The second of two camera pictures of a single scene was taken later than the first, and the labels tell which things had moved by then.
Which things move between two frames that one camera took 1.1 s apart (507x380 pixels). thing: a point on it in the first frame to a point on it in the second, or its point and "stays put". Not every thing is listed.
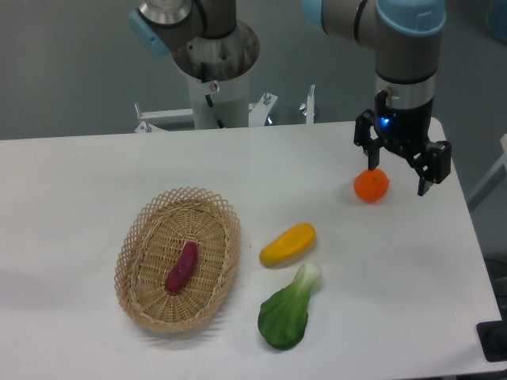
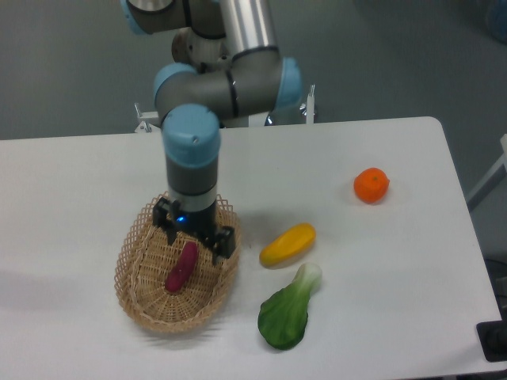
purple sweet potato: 185,264 stays put
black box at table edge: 493,338 stays put
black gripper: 407,129 to 169,217
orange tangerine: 371,186 stays put
